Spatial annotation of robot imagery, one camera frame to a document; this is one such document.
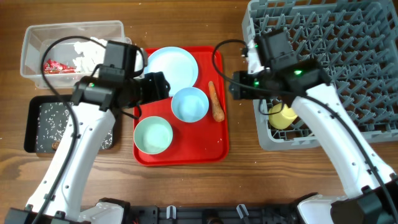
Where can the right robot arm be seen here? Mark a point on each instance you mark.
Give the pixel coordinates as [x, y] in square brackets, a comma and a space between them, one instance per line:
[370, 185]

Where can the black tray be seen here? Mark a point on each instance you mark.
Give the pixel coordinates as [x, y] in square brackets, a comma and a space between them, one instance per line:
[31, 127]

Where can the yellow cup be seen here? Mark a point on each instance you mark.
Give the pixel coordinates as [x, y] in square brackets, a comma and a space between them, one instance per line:
[281, 116]

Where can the red snack wrapper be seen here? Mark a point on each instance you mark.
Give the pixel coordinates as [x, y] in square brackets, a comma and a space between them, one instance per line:
[54, 67]

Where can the light blue bowl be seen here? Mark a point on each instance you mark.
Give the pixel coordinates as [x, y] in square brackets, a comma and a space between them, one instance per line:
[190, 104]

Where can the brown food lump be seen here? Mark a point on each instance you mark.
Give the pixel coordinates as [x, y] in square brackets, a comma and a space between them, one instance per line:
[55, 145]

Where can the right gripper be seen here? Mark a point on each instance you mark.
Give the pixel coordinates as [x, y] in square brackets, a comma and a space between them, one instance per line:
[239, 93]

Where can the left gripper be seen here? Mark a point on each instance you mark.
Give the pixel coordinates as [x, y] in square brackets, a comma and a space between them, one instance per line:
[159, 85]

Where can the red serving tray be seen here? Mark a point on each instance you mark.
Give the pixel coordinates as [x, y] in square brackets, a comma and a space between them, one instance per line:
[200, 142]

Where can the large light blue plate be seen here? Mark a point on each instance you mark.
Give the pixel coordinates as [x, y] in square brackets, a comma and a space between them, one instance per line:
[179, 67]

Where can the white rice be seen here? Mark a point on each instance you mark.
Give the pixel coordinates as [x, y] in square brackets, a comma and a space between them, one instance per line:
[51, 124]

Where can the green bowl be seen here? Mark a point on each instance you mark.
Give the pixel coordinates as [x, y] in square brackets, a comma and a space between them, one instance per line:
[153, 135]

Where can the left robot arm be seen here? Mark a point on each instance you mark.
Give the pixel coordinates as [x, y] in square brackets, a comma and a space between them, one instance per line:
[113, 86]

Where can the clear plastic bin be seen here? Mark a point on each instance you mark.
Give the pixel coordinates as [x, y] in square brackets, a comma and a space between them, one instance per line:
[55, 42]

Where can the grey dishwasher rack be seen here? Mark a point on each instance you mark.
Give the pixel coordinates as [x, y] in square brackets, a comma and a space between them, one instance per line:
[356, 44]

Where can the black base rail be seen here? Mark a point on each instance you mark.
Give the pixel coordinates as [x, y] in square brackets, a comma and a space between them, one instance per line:
[268, 214]

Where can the white napkin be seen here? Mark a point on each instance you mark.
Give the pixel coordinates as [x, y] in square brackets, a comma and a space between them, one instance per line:
[90, 54]

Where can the orange carrot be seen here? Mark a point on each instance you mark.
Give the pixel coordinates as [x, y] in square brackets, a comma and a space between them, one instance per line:
[217, 111]

